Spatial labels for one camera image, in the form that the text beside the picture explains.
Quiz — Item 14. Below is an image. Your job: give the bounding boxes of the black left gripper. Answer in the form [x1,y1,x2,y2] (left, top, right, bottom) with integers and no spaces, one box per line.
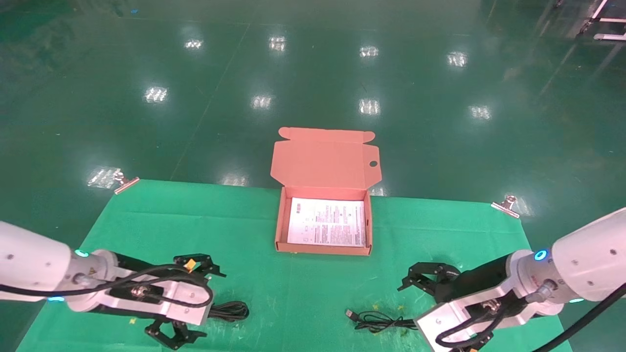
[115,253,226,350]

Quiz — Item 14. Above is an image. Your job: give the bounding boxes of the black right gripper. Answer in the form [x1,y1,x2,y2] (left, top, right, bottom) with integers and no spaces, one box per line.
[397,254,515,352]

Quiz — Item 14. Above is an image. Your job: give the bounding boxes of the black data cable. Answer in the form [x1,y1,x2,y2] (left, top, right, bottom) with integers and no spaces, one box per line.
[208,301,250,322]

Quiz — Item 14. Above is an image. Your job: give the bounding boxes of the black mouse cable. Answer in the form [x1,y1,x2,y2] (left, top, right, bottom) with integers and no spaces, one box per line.
[345,309,419,334]

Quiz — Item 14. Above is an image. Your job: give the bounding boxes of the open brown cardboard box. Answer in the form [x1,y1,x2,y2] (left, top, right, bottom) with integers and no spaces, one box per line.
[270,127,381,256]

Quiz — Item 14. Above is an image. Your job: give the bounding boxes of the green table cloth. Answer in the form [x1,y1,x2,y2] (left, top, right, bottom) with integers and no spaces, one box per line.
[15,179,573,352]

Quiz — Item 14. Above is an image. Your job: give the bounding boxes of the metal binder clip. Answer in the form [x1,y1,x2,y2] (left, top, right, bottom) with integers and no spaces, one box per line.
[491,195,520,219]
[113,170,140,195]

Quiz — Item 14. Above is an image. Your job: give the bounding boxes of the white printed instruction sheet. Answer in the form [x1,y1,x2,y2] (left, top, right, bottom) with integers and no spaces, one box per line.
[287,197,367,247]

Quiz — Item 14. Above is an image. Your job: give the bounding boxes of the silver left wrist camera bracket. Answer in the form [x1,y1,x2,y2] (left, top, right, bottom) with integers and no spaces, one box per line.
[105,276,214,327]

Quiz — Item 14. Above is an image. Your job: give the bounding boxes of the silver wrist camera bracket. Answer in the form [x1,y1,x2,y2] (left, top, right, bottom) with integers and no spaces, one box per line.
[415,288,563,352]
[105,276,214,327]

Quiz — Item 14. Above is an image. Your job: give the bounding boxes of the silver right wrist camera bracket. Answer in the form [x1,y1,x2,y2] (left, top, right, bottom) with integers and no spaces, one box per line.
[415,288,563,352]

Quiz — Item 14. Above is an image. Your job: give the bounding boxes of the white metal frame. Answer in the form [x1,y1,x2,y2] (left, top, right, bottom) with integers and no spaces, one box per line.
[580,0,626,41]

